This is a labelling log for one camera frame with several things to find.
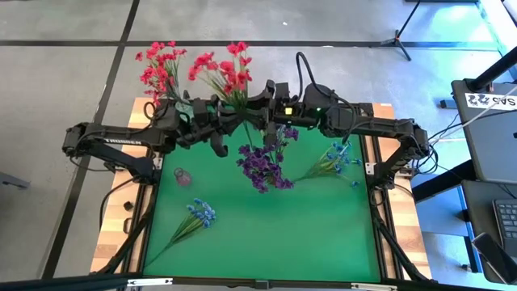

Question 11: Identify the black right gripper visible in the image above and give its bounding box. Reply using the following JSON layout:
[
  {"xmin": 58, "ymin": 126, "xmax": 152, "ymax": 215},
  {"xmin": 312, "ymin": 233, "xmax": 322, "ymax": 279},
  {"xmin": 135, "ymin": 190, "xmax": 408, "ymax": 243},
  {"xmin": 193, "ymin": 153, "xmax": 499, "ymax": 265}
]
[{"xmin": 242, "ymin": 79, "xmax": 308, "ymax": 147}]

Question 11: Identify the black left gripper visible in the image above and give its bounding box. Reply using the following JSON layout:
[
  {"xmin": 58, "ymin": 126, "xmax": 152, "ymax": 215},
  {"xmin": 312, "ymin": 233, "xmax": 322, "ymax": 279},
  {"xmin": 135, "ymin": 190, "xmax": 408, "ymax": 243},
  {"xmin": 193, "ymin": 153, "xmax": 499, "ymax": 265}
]
[{"xmin": 189, "ymin": 99, "xmax": 246, "ymax": 158}]

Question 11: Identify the pink glass vase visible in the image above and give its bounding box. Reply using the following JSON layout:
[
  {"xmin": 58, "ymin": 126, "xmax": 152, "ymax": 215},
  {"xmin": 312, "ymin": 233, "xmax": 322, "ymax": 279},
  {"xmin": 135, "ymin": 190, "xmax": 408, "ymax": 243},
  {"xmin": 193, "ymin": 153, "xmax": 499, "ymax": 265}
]
[{"xmin": 173, "ymin": 167, "xmax": 193, "ymax": 188}]

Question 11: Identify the blue artificial flower bunch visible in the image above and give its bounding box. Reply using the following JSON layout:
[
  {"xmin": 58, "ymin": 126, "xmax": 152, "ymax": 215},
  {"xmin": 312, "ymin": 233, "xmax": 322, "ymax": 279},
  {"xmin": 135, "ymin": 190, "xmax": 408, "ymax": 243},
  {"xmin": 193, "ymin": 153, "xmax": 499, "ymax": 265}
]
[
  {"xmin": 144, "ymin": 196, "xmax": 217, "ymax": 268},
  {"xmin": 293, "ymin": 140, "xmax": 364, "ymax": 183}
]

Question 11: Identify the green table mat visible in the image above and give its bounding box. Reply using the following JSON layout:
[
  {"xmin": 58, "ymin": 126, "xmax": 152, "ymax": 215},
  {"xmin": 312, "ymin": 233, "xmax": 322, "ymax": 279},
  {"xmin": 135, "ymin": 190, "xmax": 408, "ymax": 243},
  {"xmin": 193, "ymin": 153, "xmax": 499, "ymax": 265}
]
[{"xmin": 143, "ymin": 103, "xmax": 383, "ymax": 284}]

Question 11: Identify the black tripod stand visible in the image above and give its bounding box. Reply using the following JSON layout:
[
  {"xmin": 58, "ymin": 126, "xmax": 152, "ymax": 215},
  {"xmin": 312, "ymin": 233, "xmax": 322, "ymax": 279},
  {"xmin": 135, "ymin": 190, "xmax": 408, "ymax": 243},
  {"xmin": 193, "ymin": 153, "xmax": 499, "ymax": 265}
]
[{"xmin": 369, "ymin": 0, "xmax": 423, "ymax": 62}]

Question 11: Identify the black desk base beam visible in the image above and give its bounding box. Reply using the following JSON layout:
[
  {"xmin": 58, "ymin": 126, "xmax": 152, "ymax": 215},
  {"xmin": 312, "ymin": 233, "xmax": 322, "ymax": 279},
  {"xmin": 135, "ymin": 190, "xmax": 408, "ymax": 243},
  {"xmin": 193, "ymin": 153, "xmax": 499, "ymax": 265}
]
[{"xmin": 410, "ymin": 159, "xmax": 477, "ymax": 203}]

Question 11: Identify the grey floor object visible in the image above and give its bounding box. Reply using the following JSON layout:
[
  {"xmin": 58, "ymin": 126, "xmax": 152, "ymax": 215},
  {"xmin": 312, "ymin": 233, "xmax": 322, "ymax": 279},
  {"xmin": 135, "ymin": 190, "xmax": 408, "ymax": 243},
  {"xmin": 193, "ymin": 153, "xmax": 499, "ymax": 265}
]
[{"xmin": 0, "ymin": 171, "xmax": 32, "ymax": 190}]

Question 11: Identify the white printed label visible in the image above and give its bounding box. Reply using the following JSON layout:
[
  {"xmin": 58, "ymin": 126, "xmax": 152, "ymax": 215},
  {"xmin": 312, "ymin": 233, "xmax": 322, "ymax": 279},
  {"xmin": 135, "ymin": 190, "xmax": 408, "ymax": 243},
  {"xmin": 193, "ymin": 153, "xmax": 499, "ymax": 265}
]
[{"xmin": 464, "ymin": 92, "xmax": 517, "ymax": 111}]

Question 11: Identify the grey desk top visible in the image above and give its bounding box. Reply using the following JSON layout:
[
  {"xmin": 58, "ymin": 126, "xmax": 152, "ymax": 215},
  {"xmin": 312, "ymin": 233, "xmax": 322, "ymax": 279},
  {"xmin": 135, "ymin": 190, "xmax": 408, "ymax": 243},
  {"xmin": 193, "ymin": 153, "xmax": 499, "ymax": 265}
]
[{"xmin": 451, "ymin": 78, "xmax": 517, "ymax": 186}]

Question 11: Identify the black pole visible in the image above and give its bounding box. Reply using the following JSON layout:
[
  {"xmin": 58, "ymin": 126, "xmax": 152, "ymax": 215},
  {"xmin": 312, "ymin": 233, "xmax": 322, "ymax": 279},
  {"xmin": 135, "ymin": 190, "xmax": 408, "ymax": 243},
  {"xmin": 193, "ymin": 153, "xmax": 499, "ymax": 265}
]
[{"xmin": 468, "ymin": 46, "xmax": 517, "ymax": 92}]

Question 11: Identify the black desk top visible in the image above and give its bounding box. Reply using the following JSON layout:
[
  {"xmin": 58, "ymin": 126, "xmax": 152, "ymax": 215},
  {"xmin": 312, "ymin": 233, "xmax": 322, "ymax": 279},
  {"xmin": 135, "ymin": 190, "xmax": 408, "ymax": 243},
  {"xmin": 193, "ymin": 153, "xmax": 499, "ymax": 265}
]
[{"xmin": 460, "ymin": 179, "xmax": 517, "ymax": 284}]

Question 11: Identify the black keyboard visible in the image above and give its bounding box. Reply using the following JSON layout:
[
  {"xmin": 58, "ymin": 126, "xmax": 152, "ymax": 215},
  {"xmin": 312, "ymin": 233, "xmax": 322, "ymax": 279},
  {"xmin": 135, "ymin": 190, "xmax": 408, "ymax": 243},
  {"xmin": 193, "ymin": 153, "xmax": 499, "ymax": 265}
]
[{"xmin": 491, "ymin": 198, "xmax": 517, "ymax": 259}]

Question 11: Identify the black smartphone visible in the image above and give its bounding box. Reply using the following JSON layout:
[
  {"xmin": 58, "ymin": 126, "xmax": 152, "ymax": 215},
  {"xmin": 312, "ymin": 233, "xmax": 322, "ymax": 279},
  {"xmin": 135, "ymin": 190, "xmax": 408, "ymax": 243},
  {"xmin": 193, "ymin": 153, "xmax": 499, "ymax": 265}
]
[{"xmin": 471, "ymin": 232, "xmax": 517, "ymax": 286}]

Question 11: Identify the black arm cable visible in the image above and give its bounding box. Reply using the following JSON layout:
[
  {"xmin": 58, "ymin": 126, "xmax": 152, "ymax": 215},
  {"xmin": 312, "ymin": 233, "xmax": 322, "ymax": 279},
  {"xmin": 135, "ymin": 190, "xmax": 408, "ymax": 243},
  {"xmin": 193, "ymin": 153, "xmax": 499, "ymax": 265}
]
[{"xmin": 295, "ymin": 51, "xmax": 359, "ymax": 142}]

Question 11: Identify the black aluminium table frame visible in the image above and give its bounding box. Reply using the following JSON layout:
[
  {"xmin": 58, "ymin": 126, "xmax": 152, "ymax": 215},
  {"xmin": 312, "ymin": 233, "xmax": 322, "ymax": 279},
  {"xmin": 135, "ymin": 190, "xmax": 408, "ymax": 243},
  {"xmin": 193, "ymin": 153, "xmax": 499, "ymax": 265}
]
[{"xmin": 90, "ymin": 95, "xmax": 435, "ymax": 291}]

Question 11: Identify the silver metal bracket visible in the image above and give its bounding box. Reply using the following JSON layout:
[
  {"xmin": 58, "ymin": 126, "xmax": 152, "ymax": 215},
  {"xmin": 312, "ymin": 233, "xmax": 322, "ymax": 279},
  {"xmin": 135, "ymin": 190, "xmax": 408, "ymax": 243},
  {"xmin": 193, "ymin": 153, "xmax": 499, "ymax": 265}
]
[
  {"xmin": 127, "ymin": 276, "xmax": 174, "ymax": 288},
  {"xmin": 350, "ymin": 282, "xmax": 399, "ymax": 291}
]

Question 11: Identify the white cable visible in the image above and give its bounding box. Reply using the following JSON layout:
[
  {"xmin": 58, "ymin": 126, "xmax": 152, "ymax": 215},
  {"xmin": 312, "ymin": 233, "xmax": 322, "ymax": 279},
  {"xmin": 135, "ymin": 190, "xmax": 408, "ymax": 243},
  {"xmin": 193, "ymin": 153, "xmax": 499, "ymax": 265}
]
[{"xmin": 419, "ymin": 84, "xmax": 517, "ymax": 142}]

